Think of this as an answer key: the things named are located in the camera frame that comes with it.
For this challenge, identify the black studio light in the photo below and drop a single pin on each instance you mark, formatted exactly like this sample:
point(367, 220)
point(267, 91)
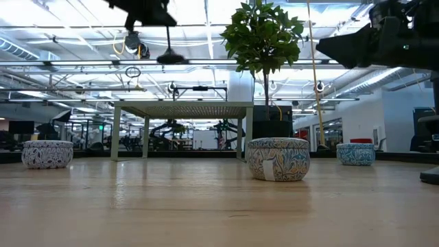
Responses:
point(62, 116)

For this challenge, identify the black office chair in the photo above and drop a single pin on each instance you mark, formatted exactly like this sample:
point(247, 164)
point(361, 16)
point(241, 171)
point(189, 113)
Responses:
point(422, 130)

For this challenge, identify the black computer monitor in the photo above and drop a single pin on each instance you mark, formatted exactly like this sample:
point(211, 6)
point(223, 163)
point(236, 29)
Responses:
point(21, 127)

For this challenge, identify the yellow vertical pole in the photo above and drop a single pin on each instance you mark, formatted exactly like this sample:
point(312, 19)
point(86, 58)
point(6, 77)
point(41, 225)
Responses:
point(316, 85)

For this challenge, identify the yellow blue floral candle tin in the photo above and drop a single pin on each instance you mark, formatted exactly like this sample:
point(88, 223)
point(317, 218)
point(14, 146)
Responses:
point(278, 159)

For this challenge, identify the black hanging ceiling device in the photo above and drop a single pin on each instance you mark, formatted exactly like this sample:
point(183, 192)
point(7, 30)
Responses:
point(135, 43)

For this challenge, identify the pale green metal riser shelf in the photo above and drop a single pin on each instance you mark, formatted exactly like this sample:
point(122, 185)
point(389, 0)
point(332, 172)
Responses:
point(185, 109)

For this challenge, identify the teal blue patterned candle tin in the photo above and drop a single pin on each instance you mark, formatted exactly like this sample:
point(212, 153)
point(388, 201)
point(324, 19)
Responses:
point(355, 154)

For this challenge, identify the red object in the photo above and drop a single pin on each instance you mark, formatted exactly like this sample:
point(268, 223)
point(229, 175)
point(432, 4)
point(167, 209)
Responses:
point(361, 140)

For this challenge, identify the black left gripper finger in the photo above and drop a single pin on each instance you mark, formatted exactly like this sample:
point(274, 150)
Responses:
point(130, 22)
point(157, 20)

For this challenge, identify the black camera rig frame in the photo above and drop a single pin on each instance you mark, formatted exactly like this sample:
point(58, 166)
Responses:
point(200, 88)

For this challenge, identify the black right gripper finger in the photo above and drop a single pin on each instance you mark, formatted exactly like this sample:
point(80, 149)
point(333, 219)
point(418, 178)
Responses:
point(350, 48)

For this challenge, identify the green leafy potted tree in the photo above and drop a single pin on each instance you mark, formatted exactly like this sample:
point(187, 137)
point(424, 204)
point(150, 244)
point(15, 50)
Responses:
point(262, 37)

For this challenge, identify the white board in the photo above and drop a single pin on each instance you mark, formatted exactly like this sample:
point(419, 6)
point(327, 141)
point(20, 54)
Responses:
point(205, 140)

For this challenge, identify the black background robot arm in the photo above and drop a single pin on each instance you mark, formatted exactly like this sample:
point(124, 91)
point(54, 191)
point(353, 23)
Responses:
point(228, 132)
point(164, 132)

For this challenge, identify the black square planter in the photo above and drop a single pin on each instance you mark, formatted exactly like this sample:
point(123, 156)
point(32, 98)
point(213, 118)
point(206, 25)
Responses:
point(272, 127)

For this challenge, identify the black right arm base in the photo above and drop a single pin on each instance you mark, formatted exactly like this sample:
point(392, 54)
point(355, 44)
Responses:
point(433, 175)

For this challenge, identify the purple white floral candle tin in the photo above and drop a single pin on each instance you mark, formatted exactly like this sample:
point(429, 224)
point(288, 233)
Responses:
point(47, 154)

